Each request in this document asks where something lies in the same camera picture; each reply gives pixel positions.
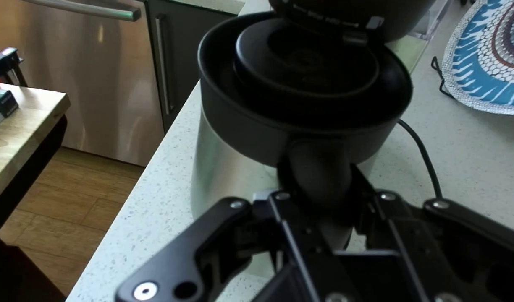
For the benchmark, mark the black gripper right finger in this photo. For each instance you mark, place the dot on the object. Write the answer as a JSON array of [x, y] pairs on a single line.
[[446, 250]]

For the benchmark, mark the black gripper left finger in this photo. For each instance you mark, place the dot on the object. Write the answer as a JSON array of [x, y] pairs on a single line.
[[203, 258]]

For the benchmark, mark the steel coffee kettle carafe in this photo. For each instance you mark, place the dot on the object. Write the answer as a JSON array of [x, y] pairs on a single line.
[[289, 109]]

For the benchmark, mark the black steel coffee maker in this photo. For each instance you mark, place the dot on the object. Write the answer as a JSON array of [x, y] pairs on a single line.
[[383, 20]]

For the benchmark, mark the blue white decorative plate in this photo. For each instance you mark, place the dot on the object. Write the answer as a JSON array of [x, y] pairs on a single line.
[[478, 57]]

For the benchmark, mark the wooden side table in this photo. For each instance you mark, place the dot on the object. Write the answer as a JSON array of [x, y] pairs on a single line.
[[32, 124]]

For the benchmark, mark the stainless steel dishwasher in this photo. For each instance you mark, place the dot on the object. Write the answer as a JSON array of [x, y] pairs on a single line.
[[97, 54]]

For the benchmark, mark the dark lower drawer cabinet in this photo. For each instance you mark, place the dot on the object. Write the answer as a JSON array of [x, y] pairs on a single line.
[[174, 32]]

